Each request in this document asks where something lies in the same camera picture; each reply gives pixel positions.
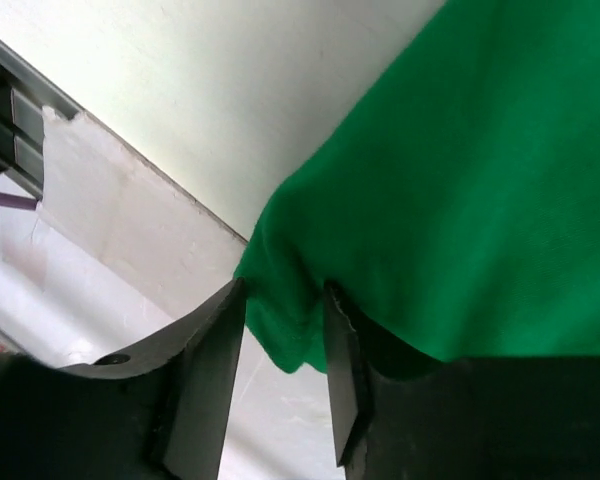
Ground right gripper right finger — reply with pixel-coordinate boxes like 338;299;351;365
323;284;600;479

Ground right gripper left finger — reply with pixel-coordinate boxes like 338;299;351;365
0;280;245;479

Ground green t shirt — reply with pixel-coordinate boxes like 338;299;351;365
236;1;600;373

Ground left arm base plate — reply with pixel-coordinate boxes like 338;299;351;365
0;65;44;199

